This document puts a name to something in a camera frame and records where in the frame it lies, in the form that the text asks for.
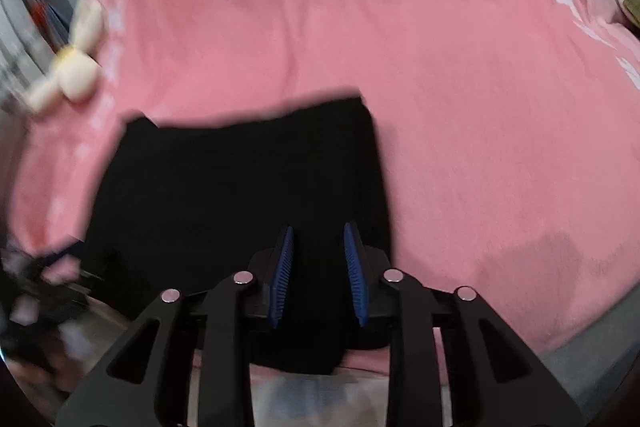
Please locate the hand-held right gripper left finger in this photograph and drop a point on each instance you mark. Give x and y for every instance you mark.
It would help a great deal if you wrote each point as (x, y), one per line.
(282, 277)

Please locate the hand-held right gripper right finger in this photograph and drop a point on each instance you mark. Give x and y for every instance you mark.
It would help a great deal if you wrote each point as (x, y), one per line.
(356, 277)

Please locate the black pants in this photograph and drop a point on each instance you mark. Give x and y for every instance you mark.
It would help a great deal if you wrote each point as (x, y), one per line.
(240, 217)

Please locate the person's pale printed clothing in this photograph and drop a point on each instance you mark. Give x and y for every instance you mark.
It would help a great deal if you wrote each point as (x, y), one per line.
(310, 399)

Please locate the pink bow-print blanket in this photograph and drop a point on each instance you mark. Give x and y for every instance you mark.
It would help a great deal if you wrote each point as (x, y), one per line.
(475, 107)

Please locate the cream bunny plush toy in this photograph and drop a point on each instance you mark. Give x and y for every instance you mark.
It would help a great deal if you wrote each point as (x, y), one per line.
(75, 62)

